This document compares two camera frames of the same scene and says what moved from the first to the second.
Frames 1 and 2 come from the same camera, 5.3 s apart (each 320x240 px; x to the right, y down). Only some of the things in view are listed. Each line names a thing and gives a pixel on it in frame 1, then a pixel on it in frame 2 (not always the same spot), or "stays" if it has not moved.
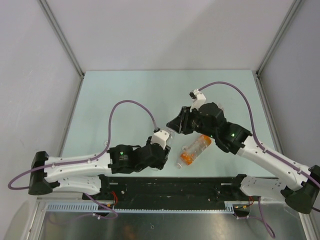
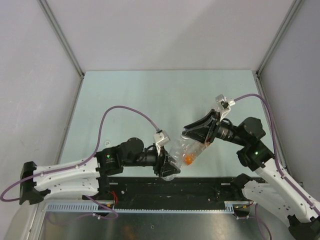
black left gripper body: x=159 y=164 -> x=158 y=168
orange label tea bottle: x=190 y=151 stays
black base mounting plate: x=166 y=192 stays
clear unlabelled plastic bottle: x=171 y=139 -> x=177 y=153
